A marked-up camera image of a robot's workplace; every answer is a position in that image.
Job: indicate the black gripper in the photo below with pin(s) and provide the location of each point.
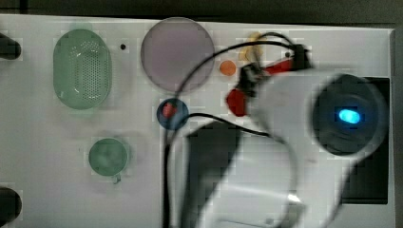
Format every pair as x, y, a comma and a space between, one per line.
299, 57

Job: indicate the red ketchup bottle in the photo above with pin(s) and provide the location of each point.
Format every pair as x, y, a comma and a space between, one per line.
250, 76

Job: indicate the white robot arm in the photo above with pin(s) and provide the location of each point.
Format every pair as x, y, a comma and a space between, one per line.
314, 127

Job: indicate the black toaster oven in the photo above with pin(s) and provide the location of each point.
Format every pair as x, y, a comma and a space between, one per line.
368, 183

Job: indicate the yellow banana toy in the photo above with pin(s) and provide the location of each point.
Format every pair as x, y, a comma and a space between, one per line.
250, 53

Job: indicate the orange toy fruit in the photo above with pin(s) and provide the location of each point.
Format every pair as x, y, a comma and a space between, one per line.
228, 68

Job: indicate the lilac round plate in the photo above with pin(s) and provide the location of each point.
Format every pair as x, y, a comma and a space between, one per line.
172, 48

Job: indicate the blue bowl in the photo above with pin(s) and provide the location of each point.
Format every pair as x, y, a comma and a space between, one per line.
178, 120

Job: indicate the red toy in bowl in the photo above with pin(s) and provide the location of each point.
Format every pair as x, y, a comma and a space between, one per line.
169, 110

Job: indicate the green mug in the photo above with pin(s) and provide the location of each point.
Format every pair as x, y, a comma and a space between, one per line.
108, 157

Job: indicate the green perforated colander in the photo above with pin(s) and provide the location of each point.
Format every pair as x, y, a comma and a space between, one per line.
82, 69

